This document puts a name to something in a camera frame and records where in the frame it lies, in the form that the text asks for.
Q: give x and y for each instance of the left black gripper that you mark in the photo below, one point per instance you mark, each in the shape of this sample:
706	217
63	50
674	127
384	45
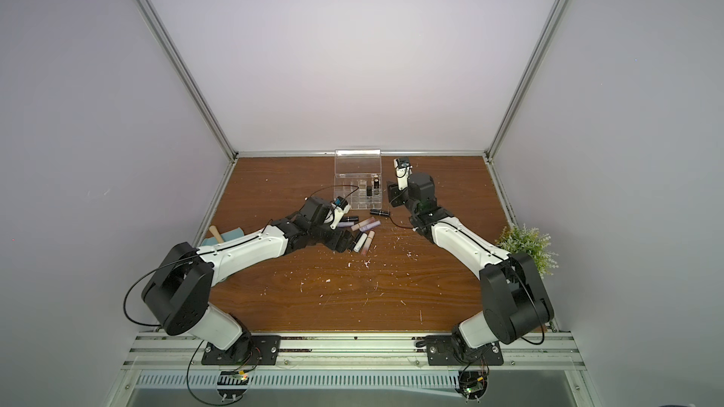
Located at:
344	242

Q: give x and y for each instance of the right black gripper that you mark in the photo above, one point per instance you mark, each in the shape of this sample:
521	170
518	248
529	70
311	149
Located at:
396	197

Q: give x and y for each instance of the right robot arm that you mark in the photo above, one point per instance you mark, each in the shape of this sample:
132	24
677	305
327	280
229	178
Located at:
515	301

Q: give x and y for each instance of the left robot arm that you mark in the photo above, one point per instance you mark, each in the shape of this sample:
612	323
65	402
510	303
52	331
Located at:
178	291

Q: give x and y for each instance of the clear acrylic lipstick organizer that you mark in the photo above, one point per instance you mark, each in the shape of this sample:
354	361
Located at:
354	170

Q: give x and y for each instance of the white lip balm tube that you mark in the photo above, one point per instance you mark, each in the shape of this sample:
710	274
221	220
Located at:
360	241

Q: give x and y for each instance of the peach lip gloss tube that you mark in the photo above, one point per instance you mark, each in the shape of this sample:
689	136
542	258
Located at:
362	224

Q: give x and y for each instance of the lilac lip tube right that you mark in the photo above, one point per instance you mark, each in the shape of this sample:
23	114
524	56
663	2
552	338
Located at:
370	226

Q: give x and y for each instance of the pink lip gloss tube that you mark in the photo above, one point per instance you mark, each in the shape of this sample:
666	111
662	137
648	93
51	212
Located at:
367	243

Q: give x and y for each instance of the potted green plant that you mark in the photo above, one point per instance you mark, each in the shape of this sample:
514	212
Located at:
531	241

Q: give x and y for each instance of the teal dustpan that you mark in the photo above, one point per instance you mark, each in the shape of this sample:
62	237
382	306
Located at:
226	236

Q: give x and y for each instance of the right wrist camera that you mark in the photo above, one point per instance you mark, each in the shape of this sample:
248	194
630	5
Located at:
402	169

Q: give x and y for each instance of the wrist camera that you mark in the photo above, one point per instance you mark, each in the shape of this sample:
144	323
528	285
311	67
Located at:
340	208
402	169

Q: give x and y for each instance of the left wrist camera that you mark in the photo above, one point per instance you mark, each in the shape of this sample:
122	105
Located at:
340	208

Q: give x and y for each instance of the green rake wooden handle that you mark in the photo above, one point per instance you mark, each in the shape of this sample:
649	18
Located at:
216	234

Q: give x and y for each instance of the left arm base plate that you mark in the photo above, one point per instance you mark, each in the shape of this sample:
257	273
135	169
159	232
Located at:
249	350

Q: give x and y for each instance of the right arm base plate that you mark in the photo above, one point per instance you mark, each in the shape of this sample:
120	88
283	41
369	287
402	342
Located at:
451	350

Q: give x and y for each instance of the aluminium front rail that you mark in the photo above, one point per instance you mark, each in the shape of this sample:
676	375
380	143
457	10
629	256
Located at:
355	350

